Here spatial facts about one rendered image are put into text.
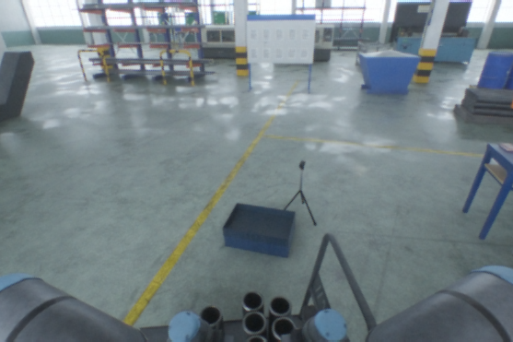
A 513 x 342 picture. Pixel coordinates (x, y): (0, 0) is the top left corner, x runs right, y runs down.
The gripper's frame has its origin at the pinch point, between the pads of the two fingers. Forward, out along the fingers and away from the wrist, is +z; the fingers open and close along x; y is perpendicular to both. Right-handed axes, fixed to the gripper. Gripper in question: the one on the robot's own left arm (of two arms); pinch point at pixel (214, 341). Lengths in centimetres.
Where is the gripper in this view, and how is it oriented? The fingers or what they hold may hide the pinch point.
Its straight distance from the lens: 131.8
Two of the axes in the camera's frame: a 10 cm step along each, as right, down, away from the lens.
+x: -9.8, 0.4, 2.0
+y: 0.9, -7.9, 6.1
